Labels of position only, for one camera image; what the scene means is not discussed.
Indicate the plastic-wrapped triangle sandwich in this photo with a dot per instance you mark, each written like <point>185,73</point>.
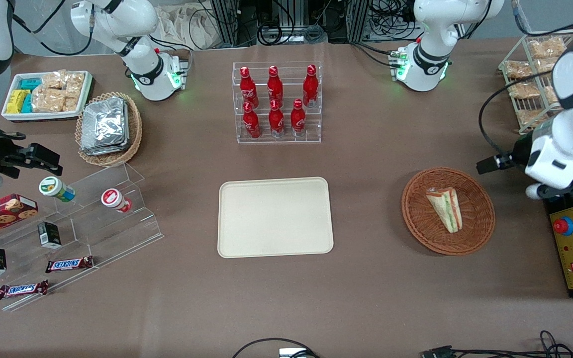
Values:
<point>445,209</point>

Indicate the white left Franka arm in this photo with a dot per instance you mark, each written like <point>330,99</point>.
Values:
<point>433,30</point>

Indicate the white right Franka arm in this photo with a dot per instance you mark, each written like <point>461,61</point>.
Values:
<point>117,22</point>

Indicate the light oval wicker basket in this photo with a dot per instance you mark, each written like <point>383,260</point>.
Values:
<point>135,134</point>

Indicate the brown round wicker basket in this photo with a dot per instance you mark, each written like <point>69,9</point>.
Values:
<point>416,219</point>

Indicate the beige rectangular plastic tray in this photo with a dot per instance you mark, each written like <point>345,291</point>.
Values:
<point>275,218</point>

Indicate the white rectangular snack bin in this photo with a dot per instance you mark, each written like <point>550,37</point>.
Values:
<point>8,115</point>

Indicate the teal snack pack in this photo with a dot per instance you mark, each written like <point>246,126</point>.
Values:
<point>30,83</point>
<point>27,104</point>

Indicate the green-lid white cup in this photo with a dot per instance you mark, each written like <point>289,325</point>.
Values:
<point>53,188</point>

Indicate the yellow snack pack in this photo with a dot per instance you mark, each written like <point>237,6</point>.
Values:
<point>17,101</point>

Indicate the clear rice cracker bag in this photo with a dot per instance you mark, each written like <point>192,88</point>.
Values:
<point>71,104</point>
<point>75,83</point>
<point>53,79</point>
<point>47,100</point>

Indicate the silver foil packet stack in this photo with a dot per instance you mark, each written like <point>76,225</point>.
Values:
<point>103,124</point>

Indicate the clear bag of fried snacks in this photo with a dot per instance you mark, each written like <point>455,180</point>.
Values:
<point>530,117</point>
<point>518,69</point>
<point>523,90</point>
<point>546,47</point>

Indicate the red-lid white cup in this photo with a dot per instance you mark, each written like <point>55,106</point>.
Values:
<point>113,199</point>

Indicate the clear acrylic stepped shelf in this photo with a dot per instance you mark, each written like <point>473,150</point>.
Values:
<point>112,233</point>

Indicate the brown Snickers bar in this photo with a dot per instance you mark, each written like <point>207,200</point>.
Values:
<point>69,264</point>
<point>22,289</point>

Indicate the beige crumpled cloth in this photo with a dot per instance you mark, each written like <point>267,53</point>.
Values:
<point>187,25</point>

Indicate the red cola bottle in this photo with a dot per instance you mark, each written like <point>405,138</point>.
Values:
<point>310,85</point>
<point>248,89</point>
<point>251,123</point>
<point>298,118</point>
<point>276,120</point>
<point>275,85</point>

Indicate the clear acrylic bottle rack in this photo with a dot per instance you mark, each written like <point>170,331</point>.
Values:
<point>316,129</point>

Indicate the aluminium frame post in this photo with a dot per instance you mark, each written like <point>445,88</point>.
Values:
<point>357,20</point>
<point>227,22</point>

